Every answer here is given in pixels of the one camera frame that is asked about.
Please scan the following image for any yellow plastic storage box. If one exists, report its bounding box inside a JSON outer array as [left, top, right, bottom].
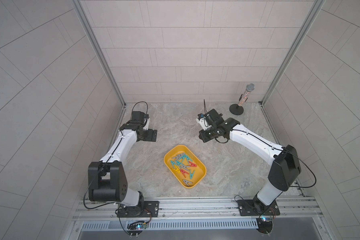
[[164, 145, 207, 189]]

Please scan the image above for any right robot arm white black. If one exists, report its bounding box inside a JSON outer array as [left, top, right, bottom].
[[198, 109, 302, 211]]

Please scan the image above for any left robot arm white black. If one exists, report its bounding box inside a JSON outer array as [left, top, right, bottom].
[[87, 111, 157, 208]]

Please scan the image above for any red clothespin in box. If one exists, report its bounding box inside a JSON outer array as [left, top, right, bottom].
[[188, 162, 197, 168]]

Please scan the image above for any yellow clothespin in box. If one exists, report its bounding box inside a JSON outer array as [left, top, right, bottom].
[[172, 167, 181, 173]]

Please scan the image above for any grey clothespin in box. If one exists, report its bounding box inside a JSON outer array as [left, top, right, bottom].
[[183, 179, 193, 187]]

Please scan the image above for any glitter microphone on black stand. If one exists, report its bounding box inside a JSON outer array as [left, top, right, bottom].
[[229, 83, 255, 116]]

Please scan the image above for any left green circuit board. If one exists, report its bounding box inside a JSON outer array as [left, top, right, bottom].
[[127, 221, 149, 238]]

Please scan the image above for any green circuit board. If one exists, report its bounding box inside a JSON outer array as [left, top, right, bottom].
[[256, 217, 273, 235], [127, 221, 149, 238]]

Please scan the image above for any right green circuit board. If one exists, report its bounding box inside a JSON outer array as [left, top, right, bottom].
[[256, 217, 273, 235]]

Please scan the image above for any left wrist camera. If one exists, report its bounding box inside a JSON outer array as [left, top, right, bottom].
[[143, 117, 150, 130]]

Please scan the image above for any aluminium mounting rail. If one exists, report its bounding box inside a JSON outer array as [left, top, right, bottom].
[[72, 196, 324, 221]]

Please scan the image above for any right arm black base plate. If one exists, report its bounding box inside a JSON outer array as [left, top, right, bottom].
[[236, 199, 280, 217]]

